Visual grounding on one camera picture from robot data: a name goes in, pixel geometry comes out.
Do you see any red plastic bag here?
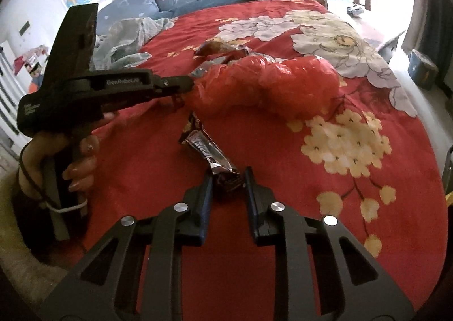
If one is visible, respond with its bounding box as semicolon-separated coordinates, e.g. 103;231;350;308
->
186;54;342;121

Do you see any silver crumpled wrapper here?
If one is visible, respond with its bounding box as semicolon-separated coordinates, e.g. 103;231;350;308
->
191;56;245;78

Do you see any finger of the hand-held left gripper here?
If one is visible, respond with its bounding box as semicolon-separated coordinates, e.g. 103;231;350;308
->
152;74;196;100

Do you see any light blue cloth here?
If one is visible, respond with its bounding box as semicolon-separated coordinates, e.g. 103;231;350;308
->
90;17;174;71

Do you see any red floral blanket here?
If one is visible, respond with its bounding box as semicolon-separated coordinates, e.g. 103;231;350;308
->
76;0;445;321

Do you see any grey curtain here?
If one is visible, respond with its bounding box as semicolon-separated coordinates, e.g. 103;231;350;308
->
401;0;437;58

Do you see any person's left hand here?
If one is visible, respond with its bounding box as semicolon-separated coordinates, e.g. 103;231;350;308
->
18;112;117;201

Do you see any low wooden table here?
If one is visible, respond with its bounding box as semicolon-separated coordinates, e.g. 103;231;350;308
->
326;0;406;63

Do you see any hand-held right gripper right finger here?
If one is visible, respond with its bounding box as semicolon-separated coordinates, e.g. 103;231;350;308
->
244;166;414;321

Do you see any brown shiny snack wrapper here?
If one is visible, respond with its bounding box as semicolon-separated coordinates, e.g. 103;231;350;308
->
179;112;248;195

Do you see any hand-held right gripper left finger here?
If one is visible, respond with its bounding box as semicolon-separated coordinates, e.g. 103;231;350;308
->
37;171;215;321

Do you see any golden brown wrapper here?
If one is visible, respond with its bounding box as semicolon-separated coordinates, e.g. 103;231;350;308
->
194;41;253;60

